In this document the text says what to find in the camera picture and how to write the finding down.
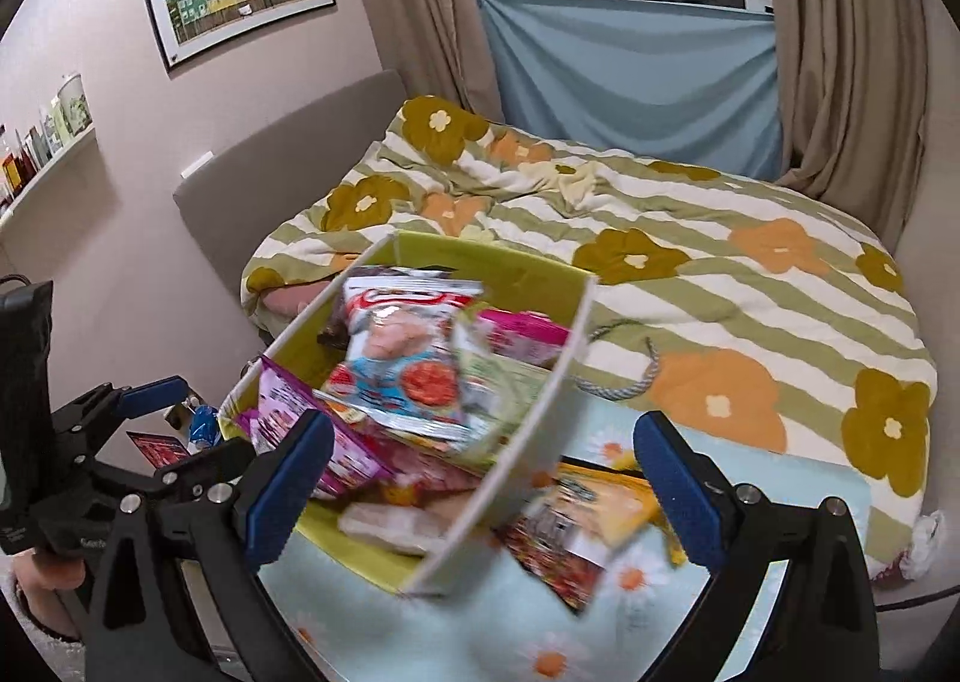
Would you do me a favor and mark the light blue hanging cloth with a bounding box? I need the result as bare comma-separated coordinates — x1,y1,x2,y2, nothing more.
476,0,785,181

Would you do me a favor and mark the daisy print folding table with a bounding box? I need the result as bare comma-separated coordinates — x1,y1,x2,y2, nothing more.
127,382,871,682

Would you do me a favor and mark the small blue packet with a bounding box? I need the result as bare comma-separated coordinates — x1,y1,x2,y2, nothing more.
187,404,222,447

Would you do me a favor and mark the pink striped snack packet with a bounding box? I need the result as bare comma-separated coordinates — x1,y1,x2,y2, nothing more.
472,305,571,364

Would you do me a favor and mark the striped floral blanket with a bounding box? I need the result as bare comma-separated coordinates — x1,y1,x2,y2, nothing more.
240,95,938,563

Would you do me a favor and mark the flat red packet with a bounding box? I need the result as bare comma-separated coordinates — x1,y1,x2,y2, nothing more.
127,431,188,469

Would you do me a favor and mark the grey padded headboard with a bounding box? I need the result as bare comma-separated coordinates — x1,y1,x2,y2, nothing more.
172,68,410,323

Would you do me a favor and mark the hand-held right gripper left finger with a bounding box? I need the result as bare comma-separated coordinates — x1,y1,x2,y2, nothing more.
86,408,336,682

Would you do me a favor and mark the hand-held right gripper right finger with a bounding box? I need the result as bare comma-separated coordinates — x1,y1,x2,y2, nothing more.
632,410,880,682

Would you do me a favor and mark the group of small bottles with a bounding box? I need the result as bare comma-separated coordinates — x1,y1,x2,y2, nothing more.
0,119,57,211

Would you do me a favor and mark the pale beige snack packet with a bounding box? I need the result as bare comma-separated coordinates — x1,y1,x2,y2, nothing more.
337,494,458,559

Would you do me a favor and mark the dark red snack packet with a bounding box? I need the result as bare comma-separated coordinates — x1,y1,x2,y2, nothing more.
495,502,616,612

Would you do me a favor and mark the beige curtain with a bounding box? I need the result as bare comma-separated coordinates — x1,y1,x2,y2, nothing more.
750,0,927,256
334,0,503,121

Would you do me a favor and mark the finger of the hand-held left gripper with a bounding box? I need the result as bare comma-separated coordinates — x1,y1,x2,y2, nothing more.
49,374,190,443
82,436,257,510

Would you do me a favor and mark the green storage box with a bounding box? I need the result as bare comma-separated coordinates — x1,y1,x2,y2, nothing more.
221,228,665,597

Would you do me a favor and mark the person's left hand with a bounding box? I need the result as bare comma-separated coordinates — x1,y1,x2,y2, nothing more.
13,551,87,642

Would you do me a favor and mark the purple snack packet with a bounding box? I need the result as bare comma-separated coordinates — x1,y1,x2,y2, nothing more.
236,356,395,499

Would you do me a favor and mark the pink white plush toy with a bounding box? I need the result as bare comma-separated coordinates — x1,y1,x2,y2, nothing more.
874,509,946,582

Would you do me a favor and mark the white wall shelf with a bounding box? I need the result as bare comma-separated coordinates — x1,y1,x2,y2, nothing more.
0,127,102,229

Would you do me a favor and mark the red white blue snack packet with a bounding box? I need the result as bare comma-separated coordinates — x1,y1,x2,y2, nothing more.
330,273,488,458

